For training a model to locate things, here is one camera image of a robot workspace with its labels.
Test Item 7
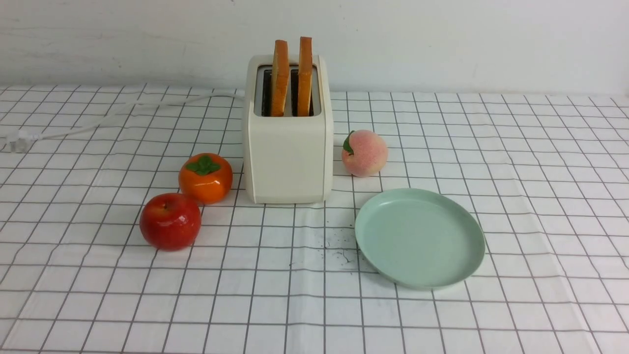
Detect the red apple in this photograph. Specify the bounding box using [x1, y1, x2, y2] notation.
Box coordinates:
[139, 193, 201, 251]

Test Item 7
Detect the orange persimmon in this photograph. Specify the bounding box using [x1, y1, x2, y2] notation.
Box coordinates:
[178, 153, 233, 205]

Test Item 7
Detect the cream white two-slot toaster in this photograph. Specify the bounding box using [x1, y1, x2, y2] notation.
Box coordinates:
[242, 55, 333, 204]

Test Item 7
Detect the white power cord with plug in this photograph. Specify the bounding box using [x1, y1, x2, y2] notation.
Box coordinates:
[4, 92, 245, 153]

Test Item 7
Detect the toast slice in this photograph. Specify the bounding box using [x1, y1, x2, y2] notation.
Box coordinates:
[270, 40, 290, 117]
[297, 36, 313, 117]

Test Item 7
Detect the pink peach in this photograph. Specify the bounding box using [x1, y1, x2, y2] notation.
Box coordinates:
[341, 130, 388, 177]

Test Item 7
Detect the light green plate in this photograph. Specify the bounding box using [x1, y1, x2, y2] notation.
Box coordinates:
[354, 188, 486, 290]

